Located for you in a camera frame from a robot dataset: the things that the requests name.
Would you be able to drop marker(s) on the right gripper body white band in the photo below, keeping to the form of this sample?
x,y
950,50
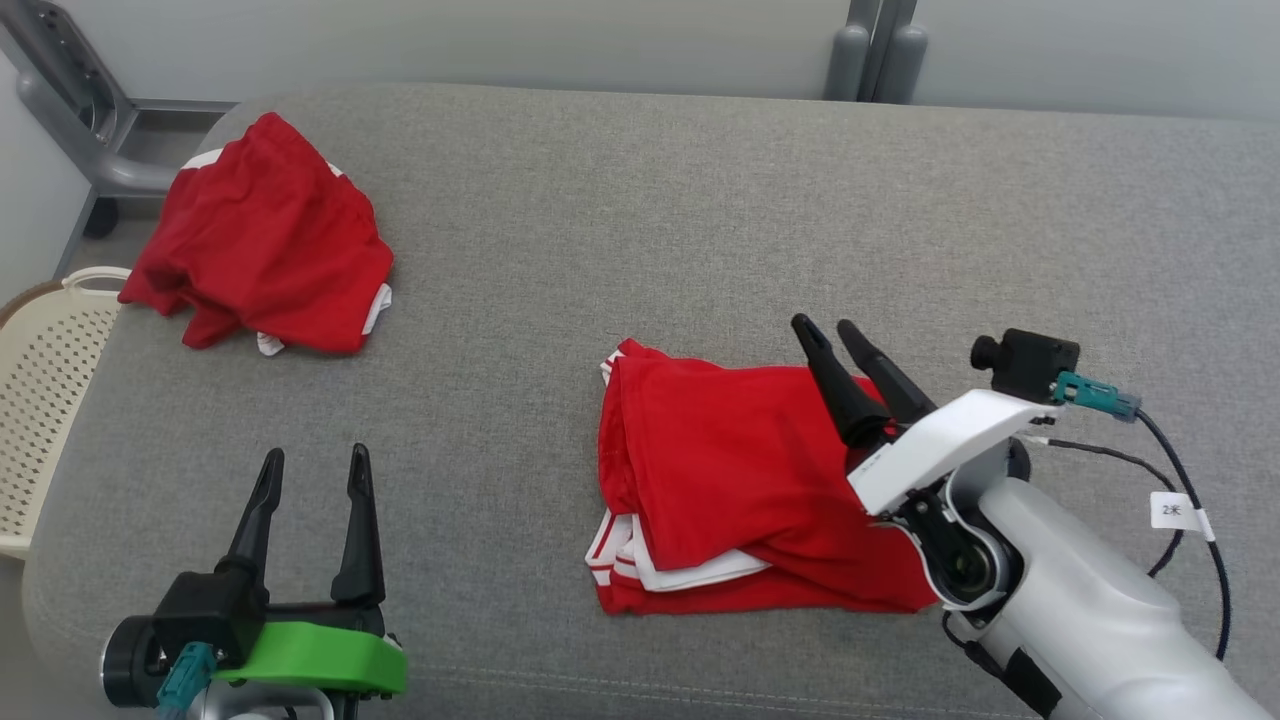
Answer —
x,y
940,440

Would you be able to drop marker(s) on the red jersey shirt white sleeves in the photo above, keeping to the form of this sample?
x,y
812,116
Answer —
x,y
720,460

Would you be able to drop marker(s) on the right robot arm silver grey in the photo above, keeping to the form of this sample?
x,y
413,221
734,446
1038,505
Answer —
x,y
1080,620

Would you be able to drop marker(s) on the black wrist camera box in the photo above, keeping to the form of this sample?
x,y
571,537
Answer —
x,y
210,610
1030,365

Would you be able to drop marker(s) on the cream perforated laundry basket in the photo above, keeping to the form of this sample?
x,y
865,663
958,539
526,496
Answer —
x,y
50,400

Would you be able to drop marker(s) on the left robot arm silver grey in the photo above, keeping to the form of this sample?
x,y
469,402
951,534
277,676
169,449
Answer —
x,y
260,708

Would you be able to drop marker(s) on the grey metal partition post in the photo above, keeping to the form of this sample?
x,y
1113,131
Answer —
x,y
848,60

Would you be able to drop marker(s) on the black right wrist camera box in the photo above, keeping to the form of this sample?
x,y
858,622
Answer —
x,y
1030,365

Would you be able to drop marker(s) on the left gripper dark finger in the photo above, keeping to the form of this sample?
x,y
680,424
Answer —
x,y
360,560
255,530

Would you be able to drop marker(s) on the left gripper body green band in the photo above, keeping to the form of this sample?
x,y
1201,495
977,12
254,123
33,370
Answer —
x,y
320,655

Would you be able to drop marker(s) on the grey partition post wheeled foot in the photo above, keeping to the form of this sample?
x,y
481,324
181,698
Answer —
x,y
130,175

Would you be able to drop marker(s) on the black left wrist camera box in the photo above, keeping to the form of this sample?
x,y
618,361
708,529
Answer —
x,y
210,610

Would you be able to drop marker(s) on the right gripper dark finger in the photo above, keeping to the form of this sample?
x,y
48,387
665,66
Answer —
x,y
895,390
850,405

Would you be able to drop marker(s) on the red shorts white side stripe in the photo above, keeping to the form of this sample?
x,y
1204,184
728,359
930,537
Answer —
x,y
260,230

